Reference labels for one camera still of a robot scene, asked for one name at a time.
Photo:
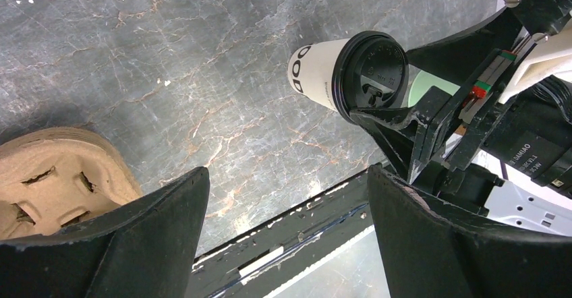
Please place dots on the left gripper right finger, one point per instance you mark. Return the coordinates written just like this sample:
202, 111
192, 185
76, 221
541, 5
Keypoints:
431, 248

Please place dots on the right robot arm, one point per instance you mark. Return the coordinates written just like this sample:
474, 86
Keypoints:
531, 133

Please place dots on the green cup holder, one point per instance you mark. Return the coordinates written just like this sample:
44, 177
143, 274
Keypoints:
423, 82

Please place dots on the brown cardboard cup carrier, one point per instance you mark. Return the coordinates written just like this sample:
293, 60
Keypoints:
58, 177

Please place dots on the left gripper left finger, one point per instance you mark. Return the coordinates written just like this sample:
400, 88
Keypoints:
143, 249

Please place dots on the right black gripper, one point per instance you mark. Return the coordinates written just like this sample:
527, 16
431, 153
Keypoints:
480, 60

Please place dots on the black coffee lid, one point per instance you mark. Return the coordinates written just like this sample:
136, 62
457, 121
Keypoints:
371, 71

